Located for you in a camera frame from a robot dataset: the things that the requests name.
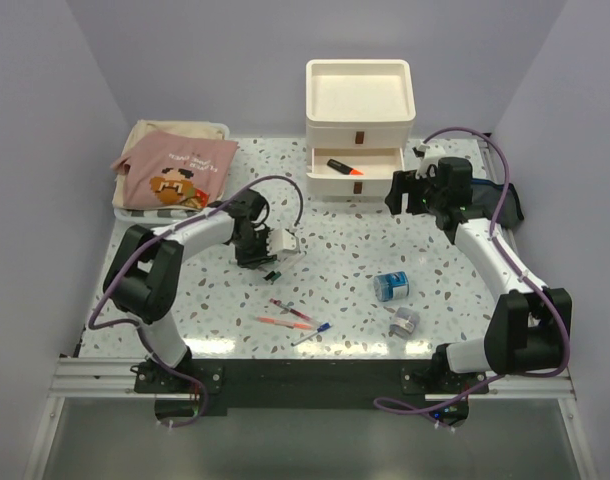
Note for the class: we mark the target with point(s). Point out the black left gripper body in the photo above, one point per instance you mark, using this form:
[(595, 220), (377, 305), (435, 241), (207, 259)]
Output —
[(254, 240)]

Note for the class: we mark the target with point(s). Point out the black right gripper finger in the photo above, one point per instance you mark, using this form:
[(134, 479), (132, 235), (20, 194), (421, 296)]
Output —
[(404, 181), (393, 201)]

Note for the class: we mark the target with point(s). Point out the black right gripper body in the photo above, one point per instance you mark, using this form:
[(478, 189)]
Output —
[(432, 197)]

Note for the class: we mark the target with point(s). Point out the dark green cap marker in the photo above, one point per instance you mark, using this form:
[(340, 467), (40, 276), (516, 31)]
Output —
[(276, 273)]

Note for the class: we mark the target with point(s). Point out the dark red pen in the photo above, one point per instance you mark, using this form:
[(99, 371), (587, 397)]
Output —
[(294, 312)]

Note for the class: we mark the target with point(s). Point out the orange black highlighter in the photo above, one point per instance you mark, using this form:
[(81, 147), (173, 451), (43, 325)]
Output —
[(343, 168)]

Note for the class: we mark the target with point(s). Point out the orange pen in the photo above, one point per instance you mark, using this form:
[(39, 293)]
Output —
[(285, 323)]

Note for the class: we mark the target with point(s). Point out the cream drawer organizer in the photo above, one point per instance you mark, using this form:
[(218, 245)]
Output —
[(361, 113)]

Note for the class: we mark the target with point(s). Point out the black cap white marker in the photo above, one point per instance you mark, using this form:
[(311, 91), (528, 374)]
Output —
[(292, 260)]

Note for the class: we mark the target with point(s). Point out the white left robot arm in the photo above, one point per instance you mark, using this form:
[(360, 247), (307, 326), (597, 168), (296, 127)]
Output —
[(143, 278)]

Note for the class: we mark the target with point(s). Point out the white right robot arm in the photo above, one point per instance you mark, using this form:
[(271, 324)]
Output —
[(529, 332)]

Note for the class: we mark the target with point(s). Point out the grey pencil pouch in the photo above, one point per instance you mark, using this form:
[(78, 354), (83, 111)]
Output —
[(486, 194)]

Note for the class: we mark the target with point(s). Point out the blue label can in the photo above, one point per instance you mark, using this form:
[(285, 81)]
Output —
[(391, 286)]

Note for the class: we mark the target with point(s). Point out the white laundry tray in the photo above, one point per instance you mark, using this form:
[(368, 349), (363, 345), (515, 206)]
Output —
[(167, 215)]

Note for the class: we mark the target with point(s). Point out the blue cap ballpoint pen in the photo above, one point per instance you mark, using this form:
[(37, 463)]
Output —
[(321, 329)]

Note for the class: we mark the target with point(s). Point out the pink printed t-shirt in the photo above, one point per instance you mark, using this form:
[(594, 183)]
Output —
[(177, 170)]

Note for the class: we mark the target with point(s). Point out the clear tape roll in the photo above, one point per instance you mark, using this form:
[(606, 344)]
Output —
[(403, 323)]

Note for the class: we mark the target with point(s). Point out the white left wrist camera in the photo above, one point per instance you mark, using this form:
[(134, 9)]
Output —
[(282, 241)]

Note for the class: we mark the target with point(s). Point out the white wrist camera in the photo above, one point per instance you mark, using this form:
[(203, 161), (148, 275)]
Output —
[(282, 241), (428, 155)]

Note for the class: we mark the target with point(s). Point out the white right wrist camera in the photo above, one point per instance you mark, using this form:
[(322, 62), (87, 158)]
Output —
[(428, 155)]

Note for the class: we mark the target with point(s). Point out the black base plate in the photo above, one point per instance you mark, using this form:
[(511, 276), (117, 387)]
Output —
[(215, 386)]

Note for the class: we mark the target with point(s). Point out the aluminium frame rail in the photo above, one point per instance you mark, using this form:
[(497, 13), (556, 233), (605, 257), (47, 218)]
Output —
[(109, 378)]

